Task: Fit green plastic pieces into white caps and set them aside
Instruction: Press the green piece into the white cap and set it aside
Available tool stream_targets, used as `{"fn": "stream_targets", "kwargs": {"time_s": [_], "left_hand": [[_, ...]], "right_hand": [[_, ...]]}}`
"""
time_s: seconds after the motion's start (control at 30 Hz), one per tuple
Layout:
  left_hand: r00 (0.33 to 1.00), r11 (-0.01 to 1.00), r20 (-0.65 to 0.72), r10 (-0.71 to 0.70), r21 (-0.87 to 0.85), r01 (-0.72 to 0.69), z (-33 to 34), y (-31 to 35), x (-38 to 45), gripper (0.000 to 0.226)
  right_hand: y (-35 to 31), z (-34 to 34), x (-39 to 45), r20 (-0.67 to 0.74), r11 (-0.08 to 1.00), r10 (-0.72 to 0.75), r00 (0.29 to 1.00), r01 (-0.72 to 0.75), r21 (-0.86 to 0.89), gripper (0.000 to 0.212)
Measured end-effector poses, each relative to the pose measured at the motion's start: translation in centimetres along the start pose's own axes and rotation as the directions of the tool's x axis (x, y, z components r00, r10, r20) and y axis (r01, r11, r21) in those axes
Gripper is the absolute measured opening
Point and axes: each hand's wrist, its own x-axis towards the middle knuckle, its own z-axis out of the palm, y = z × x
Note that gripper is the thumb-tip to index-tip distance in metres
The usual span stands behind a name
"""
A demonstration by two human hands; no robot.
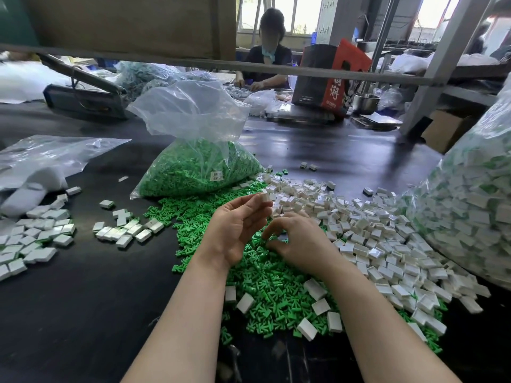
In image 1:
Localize white bags on shelf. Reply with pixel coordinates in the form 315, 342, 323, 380
391, 54, 500, 77

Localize brown board panel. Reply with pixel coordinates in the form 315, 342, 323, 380
0, 0, 238, 57

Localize white paper sheets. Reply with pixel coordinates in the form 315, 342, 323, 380
351, 111, 402, 131

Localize black and red box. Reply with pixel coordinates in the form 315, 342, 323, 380
292, 39, 373, 116

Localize black table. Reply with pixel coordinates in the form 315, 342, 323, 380
0, 73, 511, 383

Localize metal bowl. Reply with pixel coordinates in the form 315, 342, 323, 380
353, 93, 381, 115

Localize cardboard box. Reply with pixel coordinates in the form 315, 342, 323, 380
422, 110, 477, 155

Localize empty clear plastic bag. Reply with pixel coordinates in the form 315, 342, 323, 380
0, 135, 132, 222

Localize clear bag of pale parts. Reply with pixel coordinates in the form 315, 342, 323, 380
116, 62, 244, 101

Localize person's left forearm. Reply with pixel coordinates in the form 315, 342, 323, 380
121, 255, 233, 383

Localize person's right hand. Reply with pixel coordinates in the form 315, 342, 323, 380
262, 213, 346, 278

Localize pile of assembled white pieces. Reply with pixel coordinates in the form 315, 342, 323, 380
0, 186, 83, 281

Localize pile of green parts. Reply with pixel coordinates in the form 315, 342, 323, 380
144, 179, 447, 354

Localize crumpled white plastic bag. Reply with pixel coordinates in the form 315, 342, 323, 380
243, 88, 284, 116

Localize person's left hand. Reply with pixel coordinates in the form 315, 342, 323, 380
198, 193, 274, 270

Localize grey metal shelf frame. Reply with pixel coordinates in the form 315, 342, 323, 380
0, 0, 511, 139

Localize large bag of white caps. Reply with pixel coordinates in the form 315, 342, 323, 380
409, 74, 511, 290

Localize person's right forearm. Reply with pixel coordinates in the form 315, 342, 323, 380
321, 261, 463, 383

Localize white plastic sheet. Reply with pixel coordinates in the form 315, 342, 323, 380
0, 60, 73, 104

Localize pile of white plastic caps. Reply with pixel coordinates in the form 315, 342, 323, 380
224, 166, 492, 342

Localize bag of green clips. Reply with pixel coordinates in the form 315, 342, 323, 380
128, 81, 265, 200

